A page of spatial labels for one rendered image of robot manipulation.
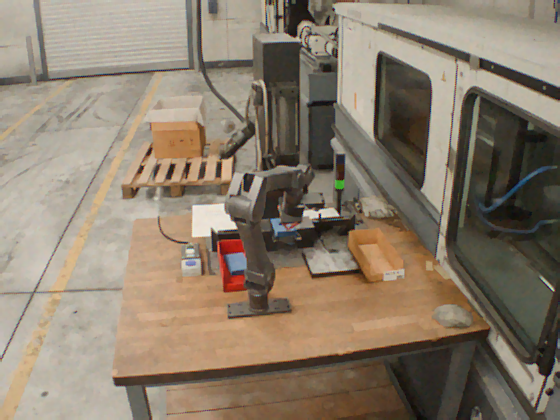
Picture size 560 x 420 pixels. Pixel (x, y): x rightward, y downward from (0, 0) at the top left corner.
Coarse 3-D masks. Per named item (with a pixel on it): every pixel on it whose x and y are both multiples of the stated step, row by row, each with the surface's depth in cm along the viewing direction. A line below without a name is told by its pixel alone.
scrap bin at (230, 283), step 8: (224, 240) 191; (232, 240) 191; (240, 240) 192; (224, 248) 192; (232, 248) 193; (240, 248) 193; (224, 264) 186; (224, 272) 182; (224, 280) 177; (232, 280) 177; (240, 280) 177; (224, 288) 170; (232, 288) 171; (240, 288) 171
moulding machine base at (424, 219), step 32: (352, 128) 326; (352, 160) 332; (384, 160) 261; (352, 192) 337; (416, 192) 224; (416, 224) 224; (448, 352) 192; (480, 352) 166; (416, 384) 229; (480, 384) 160; (480, 416) 163; (512, 416) 141
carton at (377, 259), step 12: (360, 240) 196; (372, 240) 197; (384, 240) 189; (360, 252) 182; (372, 252) 192; (384, 252) 190; (396, 252) 179; (360, 264) 183; (372, 264) 184; (384, 264) 184; (396, 264) 179; (372, 276) 174; (384, 276) 175; (396, 276) 176
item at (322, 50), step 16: (320, 0) 566; (336, 0) 611; (352, 0) 614; (320, 16) 578; (336, 16) 596; (304, 32) 587; (304, 48) 608; (320, 48) 534; (336, 48) 474; (320, 64) 495; (336, 64) 471
